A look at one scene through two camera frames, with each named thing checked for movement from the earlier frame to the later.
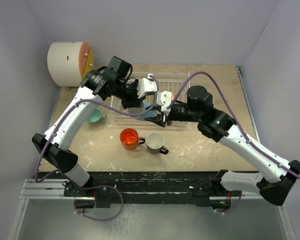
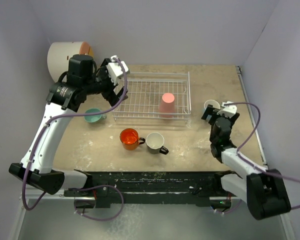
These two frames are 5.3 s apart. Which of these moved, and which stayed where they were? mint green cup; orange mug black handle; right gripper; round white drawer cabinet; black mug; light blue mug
Moved: right gripper; light blue mug
Stayed: round white drawer cabinet; mint green cup; black mug; orange mug black handle
